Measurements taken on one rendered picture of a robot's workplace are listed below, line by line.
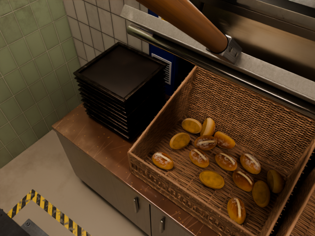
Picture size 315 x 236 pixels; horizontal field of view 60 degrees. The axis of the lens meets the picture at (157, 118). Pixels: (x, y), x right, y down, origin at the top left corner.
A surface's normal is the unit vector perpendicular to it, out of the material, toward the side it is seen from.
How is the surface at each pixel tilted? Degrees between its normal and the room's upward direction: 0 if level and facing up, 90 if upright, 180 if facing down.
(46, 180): 0
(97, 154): 0
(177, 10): 104
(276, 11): 90
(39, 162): 0
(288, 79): 49
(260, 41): 70
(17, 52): 90
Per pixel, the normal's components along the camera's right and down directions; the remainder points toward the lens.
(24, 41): 0.79, 0.47
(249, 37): -0.58, 0.34
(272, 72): -0.47, 0.03
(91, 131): 0.00, -0.65
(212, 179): -0.18, -0.42
